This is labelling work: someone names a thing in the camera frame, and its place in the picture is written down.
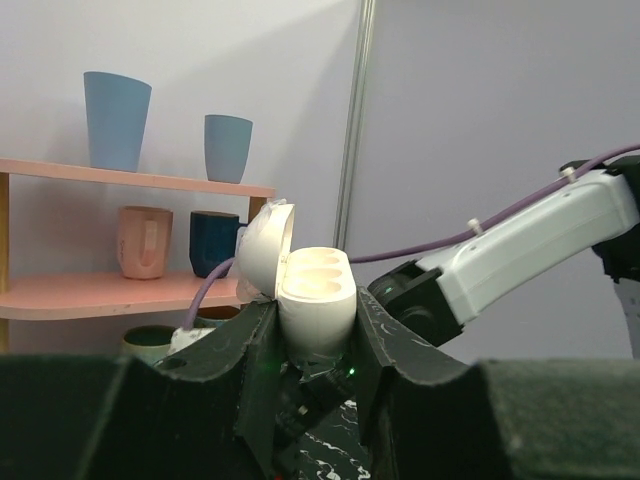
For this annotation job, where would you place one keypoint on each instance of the light blue tall cup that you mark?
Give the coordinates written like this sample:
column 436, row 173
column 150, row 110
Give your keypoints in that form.
column 116, row 113

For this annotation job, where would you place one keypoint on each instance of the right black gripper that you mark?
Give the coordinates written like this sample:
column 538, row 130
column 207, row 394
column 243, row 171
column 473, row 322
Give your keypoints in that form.
column 316, row 429

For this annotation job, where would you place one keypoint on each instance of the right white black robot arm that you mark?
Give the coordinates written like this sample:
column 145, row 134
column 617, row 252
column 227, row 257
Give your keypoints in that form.
column 594, row 206

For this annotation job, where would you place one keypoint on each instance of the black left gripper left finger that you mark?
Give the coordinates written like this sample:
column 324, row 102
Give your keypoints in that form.
column 205, row 412

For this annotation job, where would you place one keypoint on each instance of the pink ceramic mug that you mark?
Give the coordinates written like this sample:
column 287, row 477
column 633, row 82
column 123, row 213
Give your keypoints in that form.
column 143, row 241

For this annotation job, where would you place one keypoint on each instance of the blue butterfly ceramic mug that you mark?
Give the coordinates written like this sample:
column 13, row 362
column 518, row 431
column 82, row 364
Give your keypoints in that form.
column 213, row 317

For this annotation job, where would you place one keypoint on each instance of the green speckled ceramic mug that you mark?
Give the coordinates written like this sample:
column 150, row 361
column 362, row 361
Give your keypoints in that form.
column 150, row 343

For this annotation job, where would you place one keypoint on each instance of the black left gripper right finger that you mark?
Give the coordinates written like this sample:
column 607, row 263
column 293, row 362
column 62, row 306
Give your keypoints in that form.
column 424, row 415

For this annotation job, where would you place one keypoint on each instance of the white oval charging case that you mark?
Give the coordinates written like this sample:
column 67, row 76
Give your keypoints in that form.
column 313, row 287

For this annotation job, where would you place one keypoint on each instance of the right aluminium corner post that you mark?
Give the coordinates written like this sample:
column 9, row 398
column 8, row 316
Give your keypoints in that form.
column 354, row 123

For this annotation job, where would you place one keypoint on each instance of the grey blue tall cup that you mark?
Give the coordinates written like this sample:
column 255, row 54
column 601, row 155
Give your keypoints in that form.
column 227, row 142

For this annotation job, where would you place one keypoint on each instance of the dark blue ceramic mug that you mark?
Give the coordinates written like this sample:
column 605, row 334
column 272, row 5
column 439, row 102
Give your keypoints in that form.
column 213, row 239

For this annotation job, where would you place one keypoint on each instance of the pink three-tier wooden shelf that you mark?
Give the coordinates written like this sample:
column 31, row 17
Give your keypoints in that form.
column 64, row 256

